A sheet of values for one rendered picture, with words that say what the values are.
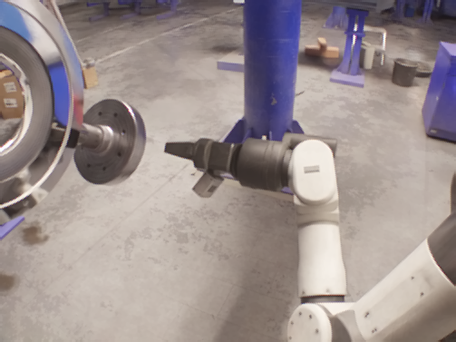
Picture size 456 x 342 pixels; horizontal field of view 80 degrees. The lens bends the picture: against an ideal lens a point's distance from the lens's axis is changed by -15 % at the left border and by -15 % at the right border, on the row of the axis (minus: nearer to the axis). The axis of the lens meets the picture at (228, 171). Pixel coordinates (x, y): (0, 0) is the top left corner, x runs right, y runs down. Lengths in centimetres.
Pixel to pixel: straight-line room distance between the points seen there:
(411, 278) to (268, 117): 166
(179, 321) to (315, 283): 102
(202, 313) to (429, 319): 117
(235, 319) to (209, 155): 96
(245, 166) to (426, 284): 33
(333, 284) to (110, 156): 51
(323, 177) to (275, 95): 141
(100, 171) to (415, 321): 64
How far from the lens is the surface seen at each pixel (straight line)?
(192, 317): 141
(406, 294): 34
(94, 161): 74
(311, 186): 47
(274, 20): 173
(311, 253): 47
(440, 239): 33
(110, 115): 74
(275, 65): 179
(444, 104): 289
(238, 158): 53
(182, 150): 56
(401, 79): 410
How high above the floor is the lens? 125
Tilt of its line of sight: 37 degrees down
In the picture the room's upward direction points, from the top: 1 degrees counter-clockwise
